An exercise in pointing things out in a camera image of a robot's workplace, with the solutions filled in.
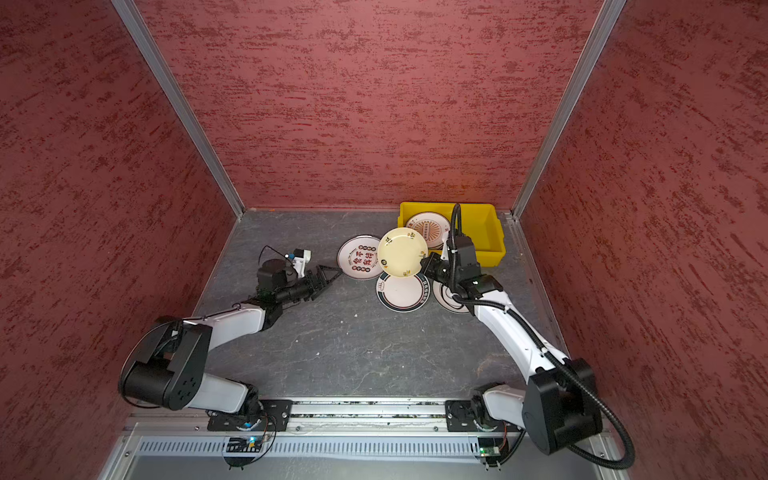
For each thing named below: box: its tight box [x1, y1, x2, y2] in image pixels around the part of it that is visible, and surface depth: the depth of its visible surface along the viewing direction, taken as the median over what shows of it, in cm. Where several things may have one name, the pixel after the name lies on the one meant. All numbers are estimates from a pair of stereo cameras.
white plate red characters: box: [337, 234, 383, 279], surface depth 108 cm
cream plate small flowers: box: [377, 227, 429, 277], surface depth 87 cm
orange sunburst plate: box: [406, 212, 451, 250], surface depth 114 cm
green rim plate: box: [375, 271, 431, 313], surface depth 99 cm
